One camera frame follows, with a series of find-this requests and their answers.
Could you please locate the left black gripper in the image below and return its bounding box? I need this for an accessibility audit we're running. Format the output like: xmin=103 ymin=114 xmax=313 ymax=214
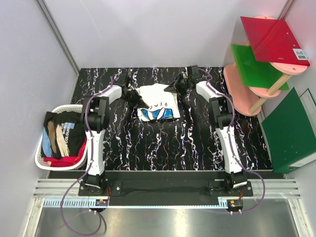
xmin=121 ymin=89 xmax=149 ymax=109

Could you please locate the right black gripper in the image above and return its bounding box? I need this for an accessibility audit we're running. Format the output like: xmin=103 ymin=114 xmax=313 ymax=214
xmin=163 ymin=75 xmax=191 ymax=95

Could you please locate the white daisy t-shirt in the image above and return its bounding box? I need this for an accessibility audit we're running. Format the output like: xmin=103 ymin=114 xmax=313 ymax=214
xmin=136 ymin=83 xmax=181 ymax=122

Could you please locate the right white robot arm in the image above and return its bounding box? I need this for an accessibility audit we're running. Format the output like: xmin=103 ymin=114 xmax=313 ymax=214
xmin=164 ymin=65 xmax=247 ymax=196

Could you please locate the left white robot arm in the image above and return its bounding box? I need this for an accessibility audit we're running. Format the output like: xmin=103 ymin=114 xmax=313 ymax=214
xmin=81 ymin=74 xmax=149 ymax=196

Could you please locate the black marble table mat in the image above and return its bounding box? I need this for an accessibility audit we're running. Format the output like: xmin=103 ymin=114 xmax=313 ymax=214
xmin=74 ymin=67 xmax=274 ymax=171

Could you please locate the pink wooden shelf stand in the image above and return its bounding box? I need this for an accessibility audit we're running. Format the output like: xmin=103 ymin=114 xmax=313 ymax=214
xmin=224 ymin=16 xmax=310 ymax=116

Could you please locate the black printed t-shirt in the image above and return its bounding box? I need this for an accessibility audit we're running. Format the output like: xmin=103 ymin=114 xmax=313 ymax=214
xmin=41 ymin=111 xmax=86 ymax=158

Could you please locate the light green plastic folder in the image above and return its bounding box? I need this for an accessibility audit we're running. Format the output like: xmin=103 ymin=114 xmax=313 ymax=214
xmin=231 ymin=44 xmax=283 ymax=89

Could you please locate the red t-shirt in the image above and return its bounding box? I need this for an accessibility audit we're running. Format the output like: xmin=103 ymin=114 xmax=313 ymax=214
xmin=43 ymin=139 xmax=87 ymax=167

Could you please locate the red plastic folder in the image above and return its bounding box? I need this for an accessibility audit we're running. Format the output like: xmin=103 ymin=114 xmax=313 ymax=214
xmin=240 ymin=16 xmax=310 ymax=67

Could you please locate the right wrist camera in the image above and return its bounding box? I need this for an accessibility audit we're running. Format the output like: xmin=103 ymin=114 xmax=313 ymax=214
xmin=187 ymin=65 xmax=201 ymax=80

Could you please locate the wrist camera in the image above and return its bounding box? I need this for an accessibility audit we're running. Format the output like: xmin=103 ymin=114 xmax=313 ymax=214
xmin=116 ymin=74 xmax=131 ymax=87
xmin=187 ymin=65 xmax=201 ymax=80

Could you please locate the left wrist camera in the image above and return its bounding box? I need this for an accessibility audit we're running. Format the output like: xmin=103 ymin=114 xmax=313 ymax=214
xmin=116 ymin=74 xmax=131 ymax=87

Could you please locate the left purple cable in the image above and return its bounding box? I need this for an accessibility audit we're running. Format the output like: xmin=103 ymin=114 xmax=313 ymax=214
xmin=60 ymin=75 xmax=117 ymax=236

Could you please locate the purple cable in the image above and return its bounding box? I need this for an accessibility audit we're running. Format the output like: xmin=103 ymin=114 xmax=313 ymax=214
xmin=197 ymin=68 xmax=267 ymax=213
xmin=60 ymin=75 xmax=117 ymax=236

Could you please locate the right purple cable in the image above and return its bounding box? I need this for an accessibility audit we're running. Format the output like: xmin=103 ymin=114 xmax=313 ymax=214
xmin=197 ymin=68 xmax=267 ymax=213

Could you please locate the dark green ring binder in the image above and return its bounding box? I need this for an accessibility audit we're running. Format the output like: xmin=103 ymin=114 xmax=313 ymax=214
xmin=262 ymin=88 xmax=316 ymax=174

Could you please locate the aluminium frame rail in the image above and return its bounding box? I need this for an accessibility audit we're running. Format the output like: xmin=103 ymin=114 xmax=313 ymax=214
xmin=33 ymin=179 xmax=300 ymax=199

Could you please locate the grey slotted cable duct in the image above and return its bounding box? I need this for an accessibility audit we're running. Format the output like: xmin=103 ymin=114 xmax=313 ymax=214
xmin=43 ymin=198 xmax=109 ymax=208

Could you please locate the corner aluminium post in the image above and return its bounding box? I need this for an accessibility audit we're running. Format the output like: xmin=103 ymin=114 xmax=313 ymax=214
xmin=35 ymin=0 xmax=80 ymax=76

